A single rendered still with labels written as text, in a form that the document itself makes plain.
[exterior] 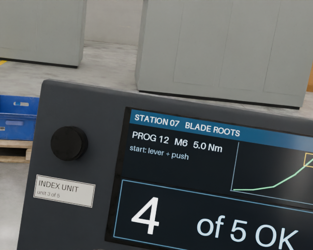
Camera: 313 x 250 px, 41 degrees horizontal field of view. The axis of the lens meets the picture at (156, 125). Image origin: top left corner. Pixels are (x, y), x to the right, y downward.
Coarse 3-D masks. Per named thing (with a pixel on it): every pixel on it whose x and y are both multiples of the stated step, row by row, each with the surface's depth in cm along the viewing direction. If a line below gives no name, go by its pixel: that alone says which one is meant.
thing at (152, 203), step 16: (128, 192) 34; (144, 192) 34; (160, 192) 34; (176, 192) 34; (128, 208) 34; (144, 208) 34; (160, 208) 34; (176, 208) 34; (128, 224) 34; (144, 224) 34; (160, 224) 34; (128, 240) 34; (144, 240) 34; (160, 240) 34
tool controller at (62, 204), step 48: (48, 96) 35; (96, 96) 34; (144, 96) 34; (48, 144) 35; (96, 144) 34; (144, 144) 34; (192, 144) 33; (240, 144) 33; (288, 144) 33; (48, 192) 35; (96, 192) 34; (192, 192) 33; (240, 192) 33; (288, 192) 33; (48, 240) 35; (96, 240) 34; (192, 240) 33; (240, 240) 33; (288, 240) 33
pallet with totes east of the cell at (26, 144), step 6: (0, 144) 320; (6, 144) 321; (12, 144) 323; (18, 144) 324; (24, 144) 326; (30, 144) 328; (30, 150) 326; (0, 156) 329; (6, 156) 331; (12, 156) 332; (18, 156) 334; (30, 156) 328; (6, 162) 325; (12, 162) 326; (18, 162) 327; (24, 162) 328
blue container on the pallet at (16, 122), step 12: (0, 96) 376; (12, 96) 378; (24, 96) 381; (0, 108) 379; (12, 108) 381; (24, 108) 384; (36, 108) 386; (0, 120) 325; (12, 120) 327; (24, 120) 329; (0, 132) 328; (12, 132) 330; (24, 132) 332
